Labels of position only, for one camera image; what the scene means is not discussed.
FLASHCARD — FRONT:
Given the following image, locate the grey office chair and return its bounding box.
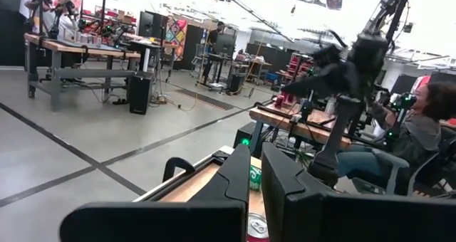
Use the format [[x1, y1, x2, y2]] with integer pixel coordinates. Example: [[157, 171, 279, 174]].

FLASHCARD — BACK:
[[351, 127, 456, 200]]

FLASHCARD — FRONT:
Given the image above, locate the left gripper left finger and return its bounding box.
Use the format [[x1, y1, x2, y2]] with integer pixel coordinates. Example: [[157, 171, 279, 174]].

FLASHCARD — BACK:
[[59, 144, 252, 242]]

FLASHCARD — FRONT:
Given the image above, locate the green soda can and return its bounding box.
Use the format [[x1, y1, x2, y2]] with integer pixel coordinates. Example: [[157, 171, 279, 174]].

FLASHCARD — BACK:
[[249, 164, 263, 192]]

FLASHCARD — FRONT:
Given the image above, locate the colourful mural panel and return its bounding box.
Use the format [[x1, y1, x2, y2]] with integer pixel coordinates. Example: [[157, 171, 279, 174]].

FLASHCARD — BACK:
[[164, 16, 189, 62]]

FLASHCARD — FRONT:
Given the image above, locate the person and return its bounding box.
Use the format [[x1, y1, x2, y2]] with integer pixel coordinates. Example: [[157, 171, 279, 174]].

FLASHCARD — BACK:
[[336, 80, 456, 196], [202, 20, 227, 85]]

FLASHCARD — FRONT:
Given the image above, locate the red beverage can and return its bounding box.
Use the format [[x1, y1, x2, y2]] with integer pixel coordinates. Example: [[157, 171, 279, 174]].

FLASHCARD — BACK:
[[247, 212, 271, 242]]

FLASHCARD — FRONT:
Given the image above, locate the black box green light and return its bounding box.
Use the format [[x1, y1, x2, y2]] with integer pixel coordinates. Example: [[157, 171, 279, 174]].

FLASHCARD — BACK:
[[233, 122, 258, 154]]

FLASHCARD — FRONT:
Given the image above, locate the black hook bracket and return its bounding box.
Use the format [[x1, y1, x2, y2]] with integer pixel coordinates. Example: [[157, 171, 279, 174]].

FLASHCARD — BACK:
[[162, 157, 196, 183]]

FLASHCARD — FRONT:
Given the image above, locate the workbench with grey legs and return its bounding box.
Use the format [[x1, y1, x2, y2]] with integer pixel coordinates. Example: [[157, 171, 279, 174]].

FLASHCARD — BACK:
[[248, 101, 353, 157], [24, 31, 143, 112]]

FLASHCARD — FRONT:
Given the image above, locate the black computer tower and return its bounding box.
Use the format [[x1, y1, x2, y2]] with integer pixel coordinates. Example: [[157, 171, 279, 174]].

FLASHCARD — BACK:
[[128, 74, 153, 115]]

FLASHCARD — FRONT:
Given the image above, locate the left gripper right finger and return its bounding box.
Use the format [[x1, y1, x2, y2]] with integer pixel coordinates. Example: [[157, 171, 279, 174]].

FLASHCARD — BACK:
[[261, 142, 456, 242]]

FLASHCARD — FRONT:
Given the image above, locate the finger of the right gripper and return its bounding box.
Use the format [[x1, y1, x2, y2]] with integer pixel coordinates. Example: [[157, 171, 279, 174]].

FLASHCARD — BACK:
[[281, 70, 327, 93], [284, 80, 331, 98]]

